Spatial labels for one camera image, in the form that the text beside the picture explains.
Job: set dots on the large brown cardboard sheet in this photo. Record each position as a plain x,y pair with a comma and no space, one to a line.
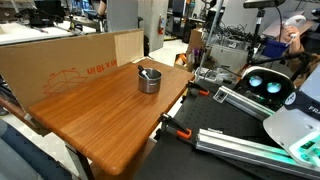
50,56

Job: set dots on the white VR controller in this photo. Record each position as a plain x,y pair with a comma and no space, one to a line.
295,20

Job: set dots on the orange and black bar clamp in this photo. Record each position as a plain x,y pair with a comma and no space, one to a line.
197,90
176,128

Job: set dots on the grey metal pole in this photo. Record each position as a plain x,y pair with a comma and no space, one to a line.
210,33

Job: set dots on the metal table leg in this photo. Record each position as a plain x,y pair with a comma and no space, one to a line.
81,163

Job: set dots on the black perforated breadboard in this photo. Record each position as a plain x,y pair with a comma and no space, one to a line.
213,116

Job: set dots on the black Expo marker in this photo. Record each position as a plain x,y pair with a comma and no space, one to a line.
143,72

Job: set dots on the red fire extinguisher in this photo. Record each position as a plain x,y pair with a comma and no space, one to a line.
161,25

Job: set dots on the short aluminium extrusion rail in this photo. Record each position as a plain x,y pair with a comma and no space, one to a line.
240,101

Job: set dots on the white background table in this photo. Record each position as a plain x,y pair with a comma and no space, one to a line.
30,33

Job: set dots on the long aluminium extrusion rail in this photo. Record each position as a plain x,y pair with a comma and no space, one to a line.
240,146

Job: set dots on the brown jacket forearm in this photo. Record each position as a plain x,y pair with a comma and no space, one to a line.
308,63

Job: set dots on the blue plastic bin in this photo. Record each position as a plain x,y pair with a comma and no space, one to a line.
274,48

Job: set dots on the person hand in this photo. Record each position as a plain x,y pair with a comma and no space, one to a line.
293,41

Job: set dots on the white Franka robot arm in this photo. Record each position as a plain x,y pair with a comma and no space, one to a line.
293,126

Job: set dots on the translucent white storage box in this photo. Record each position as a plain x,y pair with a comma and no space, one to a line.
228,56

